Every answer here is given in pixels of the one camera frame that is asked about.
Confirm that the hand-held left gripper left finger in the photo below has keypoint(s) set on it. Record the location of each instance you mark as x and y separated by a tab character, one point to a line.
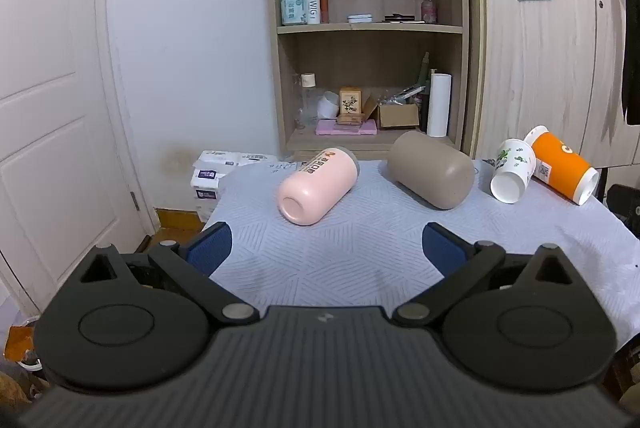
212	248

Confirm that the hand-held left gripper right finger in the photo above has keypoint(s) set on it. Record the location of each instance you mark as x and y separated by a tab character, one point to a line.
442	248

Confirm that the pink cup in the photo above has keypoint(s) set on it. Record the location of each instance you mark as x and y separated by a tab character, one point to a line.
315	188

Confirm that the taupe cup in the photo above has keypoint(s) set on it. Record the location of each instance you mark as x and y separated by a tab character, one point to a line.
432	171

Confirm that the white paper cup green print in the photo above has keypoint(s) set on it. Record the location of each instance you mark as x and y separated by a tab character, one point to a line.
512	168

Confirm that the orange paper cup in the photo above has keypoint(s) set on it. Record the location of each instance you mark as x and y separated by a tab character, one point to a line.
562	166

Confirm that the white plastic cup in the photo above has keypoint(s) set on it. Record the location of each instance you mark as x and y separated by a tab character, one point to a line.
328	105

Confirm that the white tissue packs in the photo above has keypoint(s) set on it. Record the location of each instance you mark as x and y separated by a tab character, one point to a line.
215	180

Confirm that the light blue patterned tablecloth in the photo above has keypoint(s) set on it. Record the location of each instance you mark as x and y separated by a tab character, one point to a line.
350	248

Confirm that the cardboard box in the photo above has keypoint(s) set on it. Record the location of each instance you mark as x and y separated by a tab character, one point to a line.
398	115

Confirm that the white paper roll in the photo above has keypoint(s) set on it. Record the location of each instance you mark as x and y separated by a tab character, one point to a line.
439	106

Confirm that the pink flat box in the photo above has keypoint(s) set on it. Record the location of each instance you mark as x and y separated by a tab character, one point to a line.
345	127

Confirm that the floral print box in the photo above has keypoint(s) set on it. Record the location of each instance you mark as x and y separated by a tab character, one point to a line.
350	101

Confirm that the clear bottle cream cap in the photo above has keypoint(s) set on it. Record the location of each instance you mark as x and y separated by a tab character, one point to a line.
307	101

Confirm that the green spray bottle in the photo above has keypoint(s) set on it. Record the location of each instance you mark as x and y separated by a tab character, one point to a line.
424	71

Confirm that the black chair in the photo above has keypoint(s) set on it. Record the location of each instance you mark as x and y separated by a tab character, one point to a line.
625	208

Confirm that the wooden wardrobe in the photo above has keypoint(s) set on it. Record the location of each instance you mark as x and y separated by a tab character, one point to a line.
535	73

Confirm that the wooden shelf unit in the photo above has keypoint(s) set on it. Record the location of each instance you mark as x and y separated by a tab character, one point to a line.
370	53

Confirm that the white door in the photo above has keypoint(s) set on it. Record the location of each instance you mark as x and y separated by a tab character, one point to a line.
50	108

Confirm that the orange bag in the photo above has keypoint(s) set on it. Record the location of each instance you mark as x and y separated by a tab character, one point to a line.
17	343

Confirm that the black flat item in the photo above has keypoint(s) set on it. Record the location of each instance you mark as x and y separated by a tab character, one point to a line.
400	17

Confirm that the pink small bottle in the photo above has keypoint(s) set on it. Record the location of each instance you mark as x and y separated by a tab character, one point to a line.
429	8

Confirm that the flat white tin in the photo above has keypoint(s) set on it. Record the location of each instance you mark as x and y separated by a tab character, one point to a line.
360	18

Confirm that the small red-brown bottle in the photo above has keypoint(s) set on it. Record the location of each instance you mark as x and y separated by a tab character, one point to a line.
325	10

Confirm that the white tall bottle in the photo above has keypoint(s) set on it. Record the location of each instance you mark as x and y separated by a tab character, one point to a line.
313	3

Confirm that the black hanging cloth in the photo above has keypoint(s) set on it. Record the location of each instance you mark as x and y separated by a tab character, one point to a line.
631	58

